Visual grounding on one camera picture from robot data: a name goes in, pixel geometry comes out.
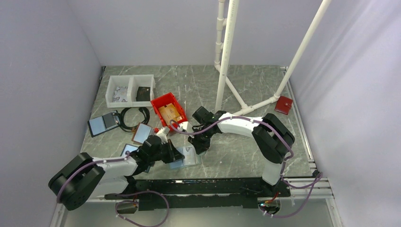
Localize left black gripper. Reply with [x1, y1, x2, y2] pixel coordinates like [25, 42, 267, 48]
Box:
[148, 139, 184, 164]

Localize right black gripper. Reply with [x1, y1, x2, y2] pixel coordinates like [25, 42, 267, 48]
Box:
[188, 124, 214, 155]

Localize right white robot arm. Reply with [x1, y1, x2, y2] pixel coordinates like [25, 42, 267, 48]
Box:
[179, 106, 295, 196]

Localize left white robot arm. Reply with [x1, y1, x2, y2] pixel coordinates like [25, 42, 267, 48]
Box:
[48, 135, 184, 210]

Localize navy blue card holder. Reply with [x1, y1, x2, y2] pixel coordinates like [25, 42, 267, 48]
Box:
[121, 144, 152, 173]

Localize brown boxes in red bin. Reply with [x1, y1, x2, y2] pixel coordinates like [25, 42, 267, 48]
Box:
[158, 103, 183, 125]

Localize red plastic bin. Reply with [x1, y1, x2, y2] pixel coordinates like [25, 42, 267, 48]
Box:
[150, 92, 188, 131]

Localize black wallet in bin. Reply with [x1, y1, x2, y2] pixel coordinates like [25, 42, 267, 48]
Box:
[136, 87, 151, 102]

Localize white two-compartment bin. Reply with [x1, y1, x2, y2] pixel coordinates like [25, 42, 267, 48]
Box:
[105, 74, 156, 108]

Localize red leather wallet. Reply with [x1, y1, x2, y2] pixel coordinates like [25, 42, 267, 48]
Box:
[274, 96, 293, 115]

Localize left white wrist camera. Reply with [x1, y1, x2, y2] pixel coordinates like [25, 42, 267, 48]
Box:
[154, 126, 170, 143]

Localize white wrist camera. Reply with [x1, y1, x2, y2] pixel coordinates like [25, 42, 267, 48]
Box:
[154, 126, 170, 143]
[177, 122, 193, 135]

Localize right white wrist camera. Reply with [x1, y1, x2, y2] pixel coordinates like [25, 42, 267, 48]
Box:
[177, 122, 193, 135]

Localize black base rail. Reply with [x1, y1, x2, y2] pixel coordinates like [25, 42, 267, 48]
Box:
[105, 177, 291, 211]

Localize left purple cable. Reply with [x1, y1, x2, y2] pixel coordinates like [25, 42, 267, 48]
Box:
[56, 151, 170, 227]

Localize purple cable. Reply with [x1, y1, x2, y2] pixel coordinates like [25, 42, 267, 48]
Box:
[56, 151, 170, 227]
[169, 115, 323, 219]

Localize white PVC pipe frame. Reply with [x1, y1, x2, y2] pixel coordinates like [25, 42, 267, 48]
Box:
[214, 0, 331, 115]

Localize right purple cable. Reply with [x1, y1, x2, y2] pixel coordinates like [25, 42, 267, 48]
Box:
[169, 115, 323, 219]

